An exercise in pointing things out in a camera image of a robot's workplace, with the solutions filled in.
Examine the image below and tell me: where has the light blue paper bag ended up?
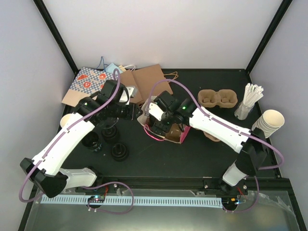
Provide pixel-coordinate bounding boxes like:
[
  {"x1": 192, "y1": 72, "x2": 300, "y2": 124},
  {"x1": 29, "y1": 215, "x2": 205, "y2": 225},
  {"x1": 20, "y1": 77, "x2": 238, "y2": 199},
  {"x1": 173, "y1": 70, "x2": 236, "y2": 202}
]
[{"x1": 96, "y1": 56, "x2": 123, "y2": 74}]

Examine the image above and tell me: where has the pink cakes paper bag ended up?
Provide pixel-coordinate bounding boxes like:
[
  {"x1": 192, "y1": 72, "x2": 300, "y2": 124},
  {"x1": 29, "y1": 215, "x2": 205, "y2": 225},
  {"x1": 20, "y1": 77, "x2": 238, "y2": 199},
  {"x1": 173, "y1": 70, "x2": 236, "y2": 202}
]
[{"x1": 137, "y1": 99, "x2": 190, "y2": 144}]

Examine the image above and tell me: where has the cream paper bag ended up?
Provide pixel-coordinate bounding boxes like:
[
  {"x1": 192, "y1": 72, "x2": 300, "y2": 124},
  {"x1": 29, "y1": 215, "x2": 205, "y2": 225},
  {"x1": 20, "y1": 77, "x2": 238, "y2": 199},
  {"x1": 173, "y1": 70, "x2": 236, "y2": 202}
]
[{"x1": 118, "y1": 64, "x2": 136, "y2": 72}]

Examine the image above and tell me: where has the blue checkered paper bag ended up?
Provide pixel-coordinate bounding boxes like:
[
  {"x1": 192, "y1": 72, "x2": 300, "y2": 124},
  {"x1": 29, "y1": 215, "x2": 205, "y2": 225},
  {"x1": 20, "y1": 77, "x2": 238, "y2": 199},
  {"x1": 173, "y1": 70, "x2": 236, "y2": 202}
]
[{"x1": 62, "y1": 67, "x2": 118, "y2": 107}]

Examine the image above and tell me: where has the pulp cup carrier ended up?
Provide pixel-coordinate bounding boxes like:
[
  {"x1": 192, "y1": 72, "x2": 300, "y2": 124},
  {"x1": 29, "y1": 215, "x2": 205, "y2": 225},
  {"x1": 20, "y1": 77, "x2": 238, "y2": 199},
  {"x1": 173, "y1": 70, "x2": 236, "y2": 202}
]
[
  {"x1": 203, "y1": 131, "x2": 220, "y2": 142},
  {"x1": 198, "y1": 89, "x2": 238, "y2": 108}
]

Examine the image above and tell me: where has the paper cup stack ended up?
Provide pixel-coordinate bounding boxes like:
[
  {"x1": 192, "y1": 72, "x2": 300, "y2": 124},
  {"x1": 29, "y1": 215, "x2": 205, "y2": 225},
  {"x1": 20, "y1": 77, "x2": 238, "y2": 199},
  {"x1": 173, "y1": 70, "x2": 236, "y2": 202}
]
[
  {"x1": 252, "y1": 109, "x2": 285, "y2": 138},
  {"x1": 60, "y1": 114, "x2": 72, "y2": 128}
]

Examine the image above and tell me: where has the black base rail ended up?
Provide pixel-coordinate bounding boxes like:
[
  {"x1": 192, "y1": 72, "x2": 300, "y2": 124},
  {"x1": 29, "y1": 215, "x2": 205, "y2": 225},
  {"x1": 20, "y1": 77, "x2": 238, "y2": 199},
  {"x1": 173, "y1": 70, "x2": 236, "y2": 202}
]
[{"x1": 97, "y1": 177, "x2": 232, "y2": 193}]

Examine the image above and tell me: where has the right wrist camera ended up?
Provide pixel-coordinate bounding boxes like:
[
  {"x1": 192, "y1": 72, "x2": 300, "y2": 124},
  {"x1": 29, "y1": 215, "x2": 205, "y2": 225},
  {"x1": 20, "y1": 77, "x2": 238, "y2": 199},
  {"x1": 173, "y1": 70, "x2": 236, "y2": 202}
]
[{"x1": 148, "y1": 103, "x2": 165, "y2": 121}]

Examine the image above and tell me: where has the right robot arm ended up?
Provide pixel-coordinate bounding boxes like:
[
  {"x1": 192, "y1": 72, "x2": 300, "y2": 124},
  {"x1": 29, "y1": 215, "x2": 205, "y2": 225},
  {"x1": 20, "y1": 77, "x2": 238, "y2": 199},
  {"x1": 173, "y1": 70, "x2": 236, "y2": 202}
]
[{"x1": 145, "y1": 91, "x2": 269, "y2": 194}]

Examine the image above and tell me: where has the front black lid stack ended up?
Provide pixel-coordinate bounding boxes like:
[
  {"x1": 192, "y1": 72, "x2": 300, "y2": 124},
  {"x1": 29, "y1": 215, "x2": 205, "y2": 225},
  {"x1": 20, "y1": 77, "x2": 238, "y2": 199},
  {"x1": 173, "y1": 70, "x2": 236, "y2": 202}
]
[{"x1": 111, "y1": 143, "x2": 129, "y2": 162}]

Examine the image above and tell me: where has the middle black lid stack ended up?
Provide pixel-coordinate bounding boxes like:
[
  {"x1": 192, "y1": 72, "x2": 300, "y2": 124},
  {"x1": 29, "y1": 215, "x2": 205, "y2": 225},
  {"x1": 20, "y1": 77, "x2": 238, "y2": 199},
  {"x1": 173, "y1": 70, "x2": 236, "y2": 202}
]
[{"x1": 101, "y1": 126, "x2": 120, "y2": 144}]

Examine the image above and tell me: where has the light blue cable duct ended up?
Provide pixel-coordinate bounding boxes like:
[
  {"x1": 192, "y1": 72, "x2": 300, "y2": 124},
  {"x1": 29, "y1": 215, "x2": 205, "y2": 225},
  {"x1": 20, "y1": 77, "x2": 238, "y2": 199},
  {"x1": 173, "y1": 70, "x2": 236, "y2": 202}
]
[{"x1": 40, "y1": 194, "x2": 222, "y2": 208}]

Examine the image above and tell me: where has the right black frame post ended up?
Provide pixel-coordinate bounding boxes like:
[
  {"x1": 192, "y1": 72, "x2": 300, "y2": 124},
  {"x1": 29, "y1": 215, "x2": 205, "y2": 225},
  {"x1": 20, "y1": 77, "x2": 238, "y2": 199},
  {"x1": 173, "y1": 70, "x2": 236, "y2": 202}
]
[{"x1": 245, "y1": 0, "x2": 293, "y2": 74}]

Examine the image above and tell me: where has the left black frame post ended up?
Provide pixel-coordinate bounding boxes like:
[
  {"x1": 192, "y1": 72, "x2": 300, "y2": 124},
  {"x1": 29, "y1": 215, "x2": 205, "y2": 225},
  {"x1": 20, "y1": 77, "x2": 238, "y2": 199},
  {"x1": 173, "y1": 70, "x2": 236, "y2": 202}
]
[{"x1": 33, "y1": 0, "x2": 79, "y2": 75}]

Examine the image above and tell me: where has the black frame post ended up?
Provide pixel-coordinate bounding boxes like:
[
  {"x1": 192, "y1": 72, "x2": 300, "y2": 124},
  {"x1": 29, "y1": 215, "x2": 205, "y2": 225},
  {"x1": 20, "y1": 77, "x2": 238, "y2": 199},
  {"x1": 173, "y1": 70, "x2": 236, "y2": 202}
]
[
  {"x1": 33, "y1": 0, "x2": 79, "y2": 75},
  {"x1": 245, "y1": 0, "x2": 293, "y2": 74}
]

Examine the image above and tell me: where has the black lid stack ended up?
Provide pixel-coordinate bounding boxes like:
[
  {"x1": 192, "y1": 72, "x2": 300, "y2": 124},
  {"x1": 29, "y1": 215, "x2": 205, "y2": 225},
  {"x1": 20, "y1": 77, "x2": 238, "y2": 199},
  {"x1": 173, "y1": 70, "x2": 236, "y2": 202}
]
[
  {"x1": 111, "y1": 143, "x2": 129, "y2": 162},
  {"x1": 101, "y1": 126, "x2": 120, "y2": 144}
]

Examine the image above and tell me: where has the right paper cup stack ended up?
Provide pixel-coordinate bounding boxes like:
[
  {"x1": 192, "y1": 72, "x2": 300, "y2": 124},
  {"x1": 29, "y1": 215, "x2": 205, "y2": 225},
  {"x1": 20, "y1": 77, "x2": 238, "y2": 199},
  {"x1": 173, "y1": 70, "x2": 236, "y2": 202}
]
[{"x1": 252, "y1": 109, "x2": 285, "y2": 138}]

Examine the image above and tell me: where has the brown kraft paper bag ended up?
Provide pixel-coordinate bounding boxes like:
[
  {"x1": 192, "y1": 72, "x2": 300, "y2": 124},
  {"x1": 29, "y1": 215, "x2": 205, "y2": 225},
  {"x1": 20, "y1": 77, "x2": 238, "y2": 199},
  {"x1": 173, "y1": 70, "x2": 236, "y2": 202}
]
[{"x1": 120, "y1": 64, "x2": 166, "y2": 104}]

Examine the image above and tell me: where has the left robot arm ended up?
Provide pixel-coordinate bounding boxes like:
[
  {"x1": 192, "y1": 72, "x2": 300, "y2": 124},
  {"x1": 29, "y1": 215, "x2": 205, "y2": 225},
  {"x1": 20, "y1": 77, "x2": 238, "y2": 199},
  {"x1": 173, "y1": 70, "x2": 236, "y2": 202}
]
[{"x1": 20, "y1": 80, "x2": 142, "y2": 198}]

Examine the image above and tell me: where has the left paper cup stack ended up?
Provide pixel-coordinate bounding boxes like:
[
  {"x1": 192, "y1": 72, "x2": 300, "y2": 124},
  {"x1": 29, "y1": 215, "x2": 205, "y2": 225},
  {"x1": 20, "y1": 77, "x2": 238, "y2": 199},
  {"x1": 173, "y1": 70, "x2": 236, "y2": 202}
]
[{"x1": 60, "y1": 114, "x2": 72, "y2": 128}]

